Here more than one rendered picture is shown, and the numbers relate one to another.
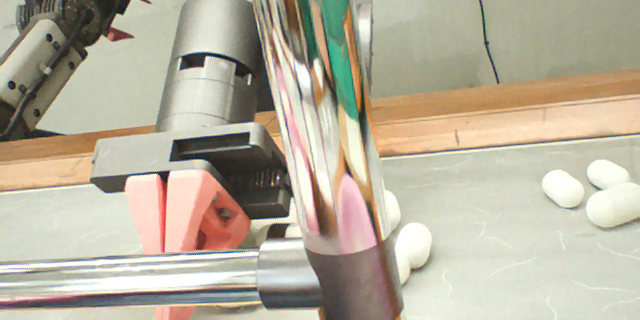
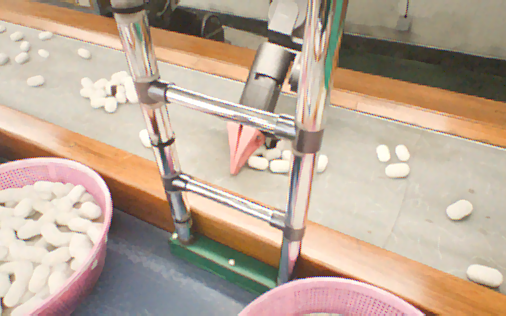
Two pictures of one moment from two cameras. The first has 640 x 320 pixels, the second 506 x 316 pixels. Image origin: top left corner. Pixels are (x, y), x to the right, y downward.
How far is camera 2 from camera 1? 20 cm
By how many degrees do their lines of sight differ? 27
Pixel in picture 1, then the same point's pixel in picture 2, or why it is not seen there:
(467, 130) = (362, 103)
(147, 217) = (233, 138)
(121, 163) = not seen: hidden behind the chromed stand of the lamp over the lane
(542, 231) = (367, 169)
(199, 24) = (266, 59)
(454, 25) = not seen: outside the picture
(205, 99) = (261, 96)
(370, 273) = (298, 232)
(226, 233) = (257, 143)
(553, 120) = (397, 111)
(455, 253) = (334, 169)
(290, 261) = (279, 221)
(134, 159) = not seen: hidden behind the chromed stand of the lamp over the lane
